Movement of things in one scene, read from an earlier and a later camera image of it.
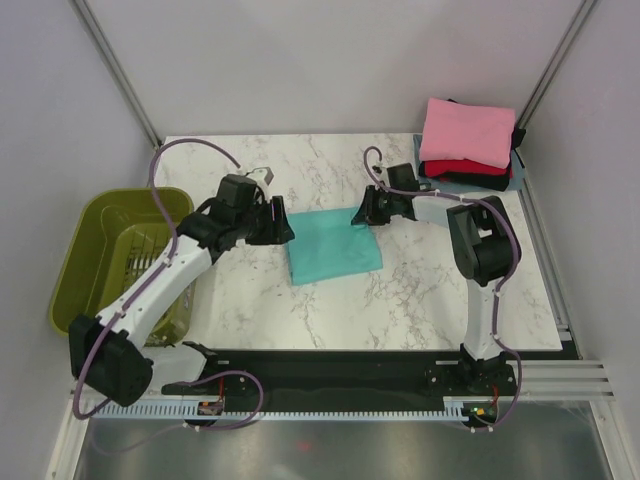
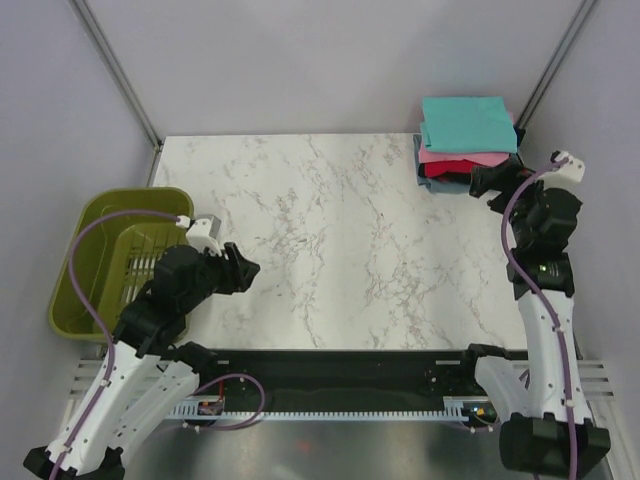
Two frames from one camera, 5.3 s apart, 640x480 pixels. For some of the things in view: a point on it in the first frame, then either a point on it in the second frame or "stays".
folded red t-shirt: [435, 168] stays
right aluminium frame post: [567, 43] stays
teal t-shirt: [327, 245] -> [469, 124]
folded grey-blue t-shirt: [514, 182] stays
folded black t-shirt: [518, 133] stays
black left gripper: [278, 231] -> [247, 269]
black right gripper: [368, 214] -> [507, 174]
